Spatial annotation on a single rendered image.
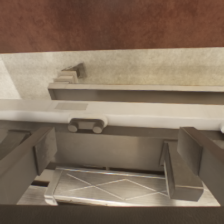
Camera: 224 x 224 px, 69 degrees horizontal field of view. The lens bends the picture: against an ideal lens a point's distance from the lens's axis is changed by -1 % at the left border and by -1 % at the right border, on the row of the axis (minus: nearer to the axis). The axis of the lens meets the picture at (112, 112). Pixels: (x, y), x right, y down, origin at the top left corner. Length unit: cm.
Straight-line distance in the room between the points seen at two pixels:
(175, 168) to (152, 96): 62
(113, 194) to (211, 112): 37
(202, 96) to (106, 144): 69
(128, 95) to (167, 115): 53
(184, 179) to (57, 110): 39
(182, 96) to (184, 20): 49
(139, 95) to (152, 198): 59
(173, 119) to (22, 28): 125
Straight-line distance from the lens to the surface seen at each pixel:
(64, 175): 63
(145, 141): 48
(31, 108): 58
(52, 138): 17
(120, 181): 58
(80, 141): 52
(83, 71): 133
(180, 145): 17
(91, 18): 124
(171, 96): 100
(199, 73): 140
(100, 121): 46
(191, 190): 42
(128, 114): 47
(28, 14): 141
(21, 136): 57
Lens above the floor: 119
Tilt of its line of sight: 50 degrees down
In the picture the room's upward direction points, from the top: 168 degrees counter-clockwise
